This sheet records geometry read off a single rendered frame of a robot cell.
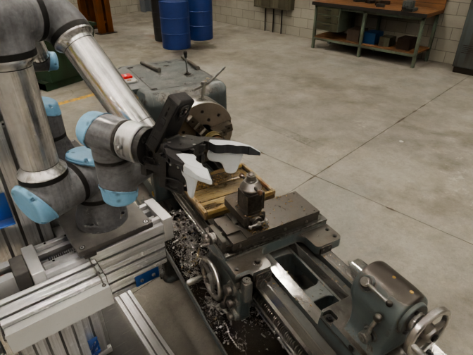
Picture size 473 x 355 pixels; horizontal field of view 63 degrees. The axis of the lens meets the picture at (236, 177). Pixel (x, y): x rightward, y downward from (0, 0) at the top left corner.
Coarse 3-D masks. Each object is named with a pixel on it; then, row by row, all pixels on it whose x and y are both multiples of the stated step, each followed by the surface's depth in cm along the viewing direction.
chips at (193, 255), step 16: (176, 224) 211; (192, 224) 207; (176, 240) 195; (192, 240) 200; (176, 256) 188; (192, 256) 189; (208, 256) 188; (192, 272) 182; (192, 288) 174; (208, 304) 164; (208, 320) 159; (224, 320) 159; (240, 320) 160; (256, 320) 159; (224, 336) 153; (240, 336) 153; (256, 336) 153; (272, 336) 153; (240, 352) 147; (256, 352) 147; (272, 352) 147
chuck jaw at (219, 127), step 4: (228, 120) 192; (220, 124) 189; (224, 124) 189; (228, 124) 188; (208, 128) 190; (212, 128) 187; (216, 128) 186; (220, 128) 186; (224, 128) 185; (228, 128) 189; (232, 128) 190; (220, 132) 183; (224, 132) 187
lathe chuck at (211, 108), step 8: (200, 96) 187; (200, 104) 179; (208, 104) 182; (216, 104) 184; (192, 112) 179; (200, 112) 181; (208, 112) 184; (216, 112) 186; (224, 112) 188; (184, 120) 179; (200, 120) 183; (208, 120) 186; (216, 120) 188; (224, 120) 190; (184, 128) 181; (192, 128) 183; (200, 136) 196; (224, 136) 194; (208, 160) 197
